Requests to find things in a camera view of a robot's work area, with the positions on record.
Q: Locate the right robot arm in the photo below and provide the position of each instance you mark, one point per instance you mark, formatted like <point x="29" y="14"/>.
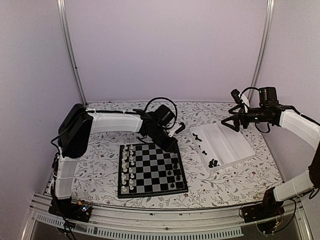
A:
<point x="298" y="137"/>

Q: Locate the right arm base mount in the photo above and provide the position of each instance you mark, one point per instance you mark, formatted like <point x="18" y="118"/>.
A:
<point x="270" y="215"/>

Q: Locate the black and grey chessboard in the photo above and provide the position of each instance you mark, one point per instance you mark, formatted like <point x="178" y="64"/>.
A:
<point x="144" y="167"/>

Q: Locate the right aluminium frame post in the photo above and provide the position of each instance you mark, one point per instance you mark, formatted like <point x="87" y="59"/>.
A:
<point x="270" y="4"/>

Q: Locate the black chess pieces pile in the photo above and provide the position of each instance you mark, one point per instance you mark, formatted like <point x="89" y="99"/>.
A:
<point x="213" y="163"/>

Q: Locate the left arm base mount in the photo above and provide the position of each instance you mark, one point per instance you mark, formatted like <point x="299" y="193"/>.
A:
<point x="79" y="211"/>

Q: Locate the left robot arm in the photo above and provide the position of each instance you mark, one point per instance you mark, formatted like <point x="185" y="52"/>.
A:
<point x="81" y="122"/>

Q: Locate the white rook piece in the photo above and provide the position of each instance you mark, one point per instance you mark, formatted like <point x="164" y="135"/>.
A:
<point x="124" y="150"/>

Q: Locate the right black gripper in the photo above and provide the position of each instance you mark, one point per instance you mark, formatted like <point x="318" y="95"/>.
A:
<point x="241" y="114"/>

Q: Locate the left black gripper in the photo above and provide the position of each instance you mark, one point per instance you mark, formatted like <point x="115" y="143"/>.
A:
<point x="173" y="144"/>

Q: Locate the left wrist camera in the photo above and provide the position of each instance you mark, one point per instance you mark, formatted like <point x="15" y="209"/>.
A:
<point x="177" y="128"/>

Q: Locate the left aluminium frame post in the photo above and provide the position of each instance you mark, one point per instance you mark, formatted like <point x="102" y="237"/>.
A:
<point x="61" y="6"/>

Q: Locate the white plastic piece tray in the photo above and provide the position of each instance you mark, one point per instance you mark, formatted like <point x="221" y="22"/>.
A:
<point x="221" y="143"/>

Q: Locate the aluminium front rail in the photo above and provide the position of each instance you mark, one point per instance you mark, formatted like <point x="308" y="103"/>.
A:
<point x="116" y="222"/>

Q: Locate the floral patterned table mat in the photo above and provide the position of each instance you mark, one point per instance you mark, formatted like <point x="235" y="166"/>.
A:
<point x="96" y="175"/>

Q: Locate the aluminium frame post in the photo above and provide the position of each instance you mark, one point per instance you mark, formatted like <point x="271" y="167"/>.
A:
<point x="270" y="4"/>
<point x="61" y="6"/>

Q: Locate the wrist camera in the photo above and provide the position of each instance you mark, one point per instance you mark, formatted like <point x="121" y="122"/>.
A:
<point x="241" y="100"/>
<point x="177" y="128"/>

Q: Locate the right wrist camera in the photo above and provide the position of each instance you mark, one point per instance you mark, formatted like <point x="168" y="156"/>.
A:
<point x="241" y="100"/>

